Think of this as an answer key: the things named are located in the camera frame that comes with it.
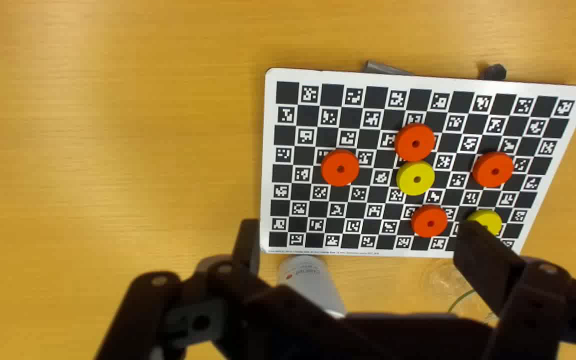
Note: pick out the white paper cup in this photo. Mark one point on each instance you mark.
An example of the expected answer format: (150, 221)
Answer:
(309, 272)

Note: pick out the grey support under board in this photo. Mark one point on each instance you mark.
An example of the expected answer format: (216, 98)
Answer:
(385, 66)

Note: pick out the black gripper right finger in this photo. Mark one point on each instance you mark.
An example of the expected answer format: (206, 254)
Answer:
(501, 281)

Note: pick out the clear plastic cup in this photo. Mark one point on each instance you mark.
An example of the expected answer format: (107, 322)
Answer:
(444, 281)

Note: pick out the black support under board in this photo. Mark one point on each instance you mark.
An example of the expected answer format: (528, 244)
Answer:
(494, 70)

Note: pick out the black white checkerboard marker board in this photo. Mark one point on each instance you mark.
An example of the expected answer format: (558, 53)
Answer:
(315, 133)

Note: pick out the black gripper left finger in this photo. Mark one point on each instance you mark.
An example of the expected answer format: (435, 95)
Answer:
(169, 313)

